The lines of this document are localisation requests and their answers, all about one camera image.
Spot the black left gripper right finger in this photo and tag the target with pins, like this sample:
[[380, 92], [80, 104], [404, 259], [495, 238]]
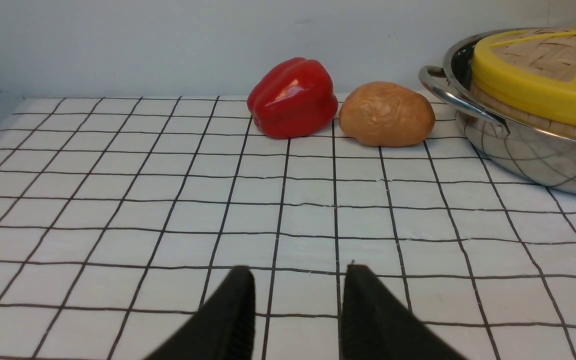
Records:
[[376, 326]]

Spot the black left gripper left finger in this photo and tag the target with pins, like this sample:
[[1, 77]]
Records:
[[222, 329]]

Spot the yellow-rimmed bamboo steamer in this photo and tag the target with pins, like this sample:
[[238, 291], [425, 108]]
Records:
[[556, 127]]

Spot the yellow-rimmed bamboo steamer lid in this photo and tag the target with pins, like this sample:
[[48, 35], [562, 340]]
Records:
[[533, 70]]

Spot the stainless steel pot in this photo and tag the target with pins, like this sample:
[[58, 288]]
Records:
[[537, 155]]

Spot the white checkered tablecloth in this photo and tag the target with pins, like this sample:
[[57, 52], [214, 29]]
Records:
[[119, 217]]

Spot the brown potato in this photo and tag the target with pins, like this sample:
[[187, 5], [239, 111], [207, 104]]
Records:
[[386, 114]]

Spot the red bell pepper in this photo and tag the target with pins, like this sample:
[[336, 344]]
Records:
[[294, 99]]

